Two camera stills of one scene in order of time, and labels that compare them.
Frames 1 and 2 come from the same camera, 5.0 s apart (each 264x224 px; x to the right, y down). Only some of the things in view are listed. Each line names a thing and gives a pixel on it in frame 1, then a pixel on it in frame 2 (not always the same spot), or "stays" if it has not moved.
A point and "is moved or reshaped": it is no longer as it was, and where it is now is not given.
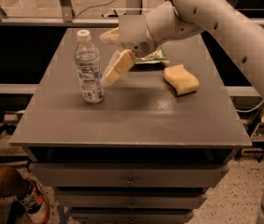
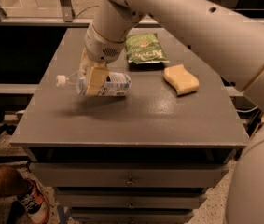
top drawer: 131,175 stays
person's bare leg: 2,181 stays
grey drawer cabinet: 143,154 stays
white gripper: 133,35 to 102,48
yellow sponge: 181,79 stays
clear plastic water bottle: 90,67 is moved or reshaped
